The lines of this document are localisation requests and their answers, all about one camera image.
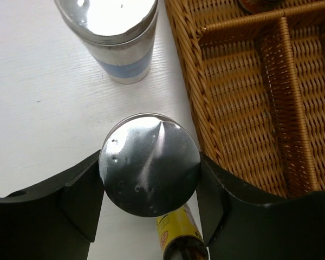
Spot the small amber bottle far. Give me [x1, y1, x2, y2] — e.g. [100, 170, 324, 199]
[156, 204, 209, 259]

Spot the white lid jar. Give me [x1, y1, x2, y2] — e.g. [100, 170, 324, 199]
[239, 0, 282, 14]

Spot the silver cap shaker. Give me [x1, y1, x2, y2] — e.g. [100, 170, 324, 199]
[99, 113, 201, 217]
[55, 0, 159, 85]

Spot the brown wicker divided basket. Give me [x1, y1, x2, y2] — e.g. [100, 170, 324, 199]
[165, 1, 325, 197]

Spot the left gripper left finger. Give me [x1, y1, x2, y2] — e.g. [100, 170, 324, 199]
[0, 152, 104, 259]

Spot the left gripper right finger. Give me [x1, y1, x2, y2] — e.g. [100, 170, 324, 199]
[197, 154, 325, 259]

